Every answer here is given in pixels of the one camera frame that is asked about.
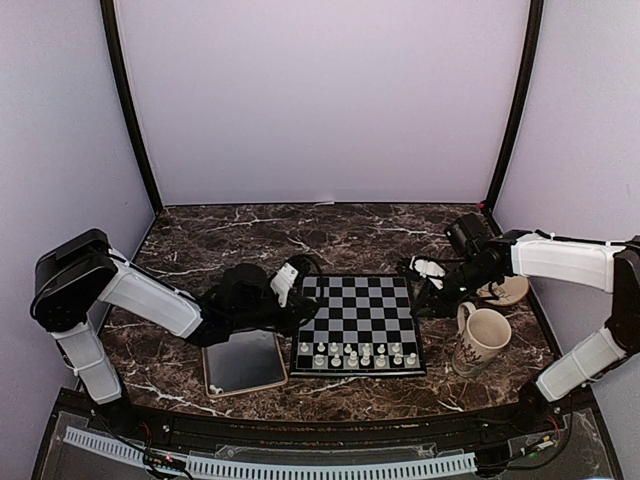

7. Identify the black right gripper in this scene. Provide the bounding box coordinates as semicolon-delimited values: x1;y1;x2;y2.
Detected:
411;258;497;318

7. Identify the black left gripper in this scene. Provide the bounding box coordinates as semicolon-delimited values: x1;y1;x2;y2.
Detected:
230;283;317;337

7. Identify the metal tray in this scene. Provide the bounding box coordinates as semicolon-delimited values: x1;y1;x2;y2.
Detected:
202;330;288;398

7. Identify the black grey chessboard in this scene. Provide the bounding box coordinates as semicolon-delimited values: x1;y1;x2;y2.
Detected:
290;275;427;377

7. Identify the white king chess piece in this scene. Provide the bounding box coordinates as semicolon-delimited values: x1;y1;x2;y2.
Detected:
360;350;371;368

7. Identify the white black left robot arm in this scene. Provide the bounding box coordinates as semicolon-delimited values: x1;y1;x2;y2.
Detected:
30;229;320;436

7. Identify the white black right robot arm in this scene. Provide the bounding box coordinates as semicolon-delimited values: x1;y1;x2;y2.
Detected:
406;228;639;434

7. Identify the cream floral mug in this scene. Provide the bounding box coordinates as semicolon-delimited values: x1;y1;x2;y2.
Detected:
452;302;512;377

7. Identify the round wooden bird coaster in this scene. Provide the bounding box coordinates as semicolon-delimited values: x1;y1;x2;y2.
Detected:
476;276;530;306

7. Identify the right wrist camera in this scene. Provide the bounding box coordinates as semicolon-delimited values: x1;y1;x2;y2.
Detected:
396;256;446;290

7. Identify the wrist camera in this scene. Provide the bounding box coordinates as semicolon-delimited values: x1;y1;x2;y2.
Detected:
396;256;446;290
270;261;299;308

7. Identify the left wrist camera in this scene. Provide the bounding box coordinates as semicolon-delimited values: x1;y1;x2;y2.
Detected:
270;261;299;308

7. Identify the white slotted cable duct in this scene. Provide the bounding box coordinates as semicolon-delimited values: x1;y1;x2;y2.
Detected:
55;426;478;479

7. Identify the black right frame post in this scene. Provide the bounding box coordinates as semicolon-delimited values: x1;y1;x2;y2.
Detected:
482;0;544;215

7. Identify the black frame post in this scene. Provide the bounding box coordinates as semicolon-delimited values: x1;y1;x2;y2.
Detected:
99;0;164;215
482;0;544;215

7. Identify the black left frame post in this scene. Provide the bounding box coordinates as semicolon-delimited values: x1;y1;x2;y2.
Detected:
99;0;164;215

